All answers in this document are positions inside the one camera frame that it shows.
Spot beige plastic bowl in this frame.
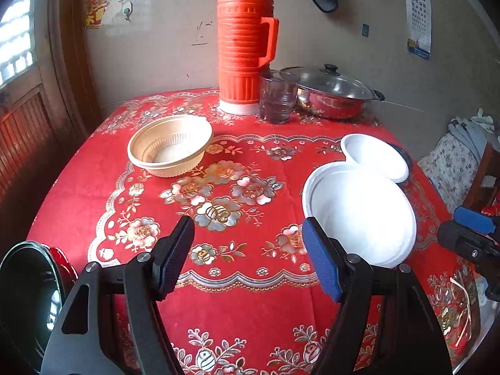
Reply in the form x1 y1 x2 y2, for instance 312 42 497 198
127 114 214 178

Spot steel pot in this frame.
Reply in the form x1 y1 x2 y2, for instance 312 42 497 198
295 86 385 121

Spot barred window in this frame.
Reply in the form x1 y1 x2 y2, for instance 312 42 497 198
0 0 38 87

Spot floral cushion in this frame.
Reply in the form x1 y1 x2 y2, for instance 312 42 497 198
418 133 489 215

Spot eye chart wall poster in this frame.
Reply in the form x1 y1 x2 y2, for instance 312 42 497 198
403 0 433 60

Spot grey folded clothes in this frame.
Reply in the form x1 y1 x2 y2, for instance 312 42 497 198
447 107 500 157

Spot red thermos flask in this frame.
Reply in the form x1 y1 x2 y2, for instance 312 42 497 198
217 0 280 116

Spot wooden chair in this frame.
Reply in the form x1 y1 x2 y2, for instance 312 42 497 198
463 141 500 215

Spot dark green bowl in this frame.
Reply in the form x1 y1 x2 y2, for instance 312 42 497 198
0 241 67 375

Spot clear glass cup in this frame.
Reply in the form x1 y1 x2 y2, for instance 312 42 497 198
259 70 301 125

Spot large white foam bowl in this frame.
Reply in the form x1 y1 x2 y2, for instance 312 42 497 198
302 162 417 269

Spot glass pot lid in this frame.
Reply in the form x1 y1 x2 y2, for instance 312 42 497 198
279 63 375 100

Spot small white foam bowl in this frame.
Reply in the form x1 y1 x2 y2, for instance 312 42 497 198
340 133 409 183

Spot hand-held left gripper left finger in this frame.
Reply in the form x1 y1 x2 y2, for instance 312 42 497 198
41 215 196 375

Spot red gold wall decoration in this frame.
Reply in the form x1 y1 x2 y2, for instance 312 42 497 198
84 0 118 29

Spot red floral tablecloth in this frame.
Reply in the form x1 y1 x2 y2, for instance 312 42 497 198
23 88 481 375

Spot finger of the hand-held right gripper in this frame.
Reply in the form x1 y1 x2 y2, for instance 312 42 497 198
453 206 498 235
437 222 500 270

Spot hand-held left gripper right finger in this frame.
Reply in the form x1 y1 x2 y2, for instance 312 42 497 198
302 217 454 375

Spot brown wooden door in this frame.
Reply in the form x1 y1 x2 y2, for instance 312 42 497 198
0 66 94 243

